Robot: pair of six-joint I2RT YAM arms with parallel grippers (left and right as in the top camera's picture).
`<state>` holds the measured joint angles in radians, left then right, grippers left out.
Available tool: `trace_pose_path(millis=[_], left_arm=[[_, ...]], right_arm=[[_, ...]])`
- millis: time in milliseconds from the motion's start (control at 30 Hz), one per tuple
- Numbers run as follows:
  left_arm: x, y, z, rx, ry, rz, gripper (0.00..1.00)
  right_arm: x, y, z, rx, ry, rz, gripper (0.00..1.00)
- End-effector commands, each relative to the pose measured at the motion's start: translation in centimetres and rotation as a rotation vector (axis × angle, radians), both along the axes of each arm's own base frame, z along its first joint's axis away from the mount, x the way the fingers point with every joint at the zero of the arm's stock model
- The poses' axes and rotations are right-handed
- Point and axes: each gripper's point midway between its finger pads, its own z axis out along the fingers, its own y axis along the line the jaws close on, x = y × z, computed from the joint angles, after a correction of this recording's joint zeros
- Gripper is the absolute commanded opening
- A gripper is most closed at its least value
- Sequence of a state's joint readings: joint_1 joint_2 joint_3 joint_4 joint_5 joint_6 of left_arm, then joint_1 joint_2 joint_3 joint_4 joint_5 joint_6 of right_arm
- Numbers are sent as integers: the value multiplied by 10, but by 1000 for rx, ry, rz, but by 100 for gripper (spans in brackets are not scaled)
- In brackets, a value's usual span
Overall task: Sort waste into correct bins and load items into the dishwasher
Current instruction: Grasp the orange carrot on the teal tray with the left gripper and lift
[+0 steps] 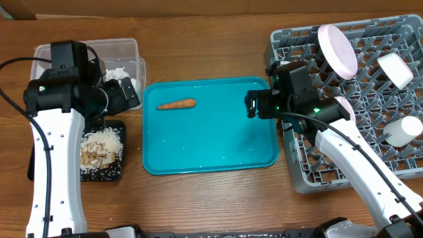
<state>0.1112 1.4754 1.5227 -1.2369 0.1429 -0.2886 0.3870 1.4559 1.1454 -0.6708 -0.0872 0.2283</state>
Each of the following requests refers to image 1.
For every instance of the peanut shells and rice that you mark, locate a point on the peanut shells and rice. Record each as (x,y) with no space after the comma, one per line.
(99,152)

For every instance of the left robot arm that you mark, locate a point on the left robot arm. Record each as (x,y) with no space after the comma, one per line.
(58,103)

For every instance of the large white plate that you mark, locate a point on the large white plate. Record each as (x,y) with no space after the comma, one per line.
(337,51)

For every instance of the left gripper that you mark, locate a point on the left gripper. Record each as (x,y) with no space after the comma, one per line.
(120,103)

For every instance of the small white bowl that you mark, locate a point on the small white bowl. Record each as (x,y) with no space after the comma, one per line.
(396,70)

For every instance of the clear plastic bin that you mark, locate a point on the clear plastic bin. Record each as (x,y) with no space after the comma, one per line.
(120,52)

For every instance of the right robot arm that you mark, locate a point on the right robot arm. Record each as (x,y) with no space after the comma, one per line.
(329,125)

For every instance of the teal serving tray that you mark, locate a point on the teal serving tray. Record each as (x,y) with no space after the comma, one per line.
(215,135)

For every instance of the white bowl with food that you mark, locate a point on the white bowl with food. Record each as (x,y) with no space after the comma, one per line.
(344,102)

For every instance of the white cup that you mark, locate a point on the white cup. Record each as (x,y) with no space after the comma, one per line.
(403,131)

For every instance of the white tissue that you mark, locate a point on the white tissue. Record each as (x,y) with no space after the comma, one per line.
(134,84)
(118,74)

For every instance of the black plastic tray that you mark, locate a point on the black plastic tray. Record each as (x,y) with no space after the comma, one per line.
(115,175)

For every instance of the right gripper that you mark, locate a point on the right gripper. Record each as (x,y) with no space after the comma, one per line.
(265,101)

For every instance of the orange carrot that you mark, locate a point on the orange carrot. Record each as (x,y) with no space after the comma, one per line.
(179,104)

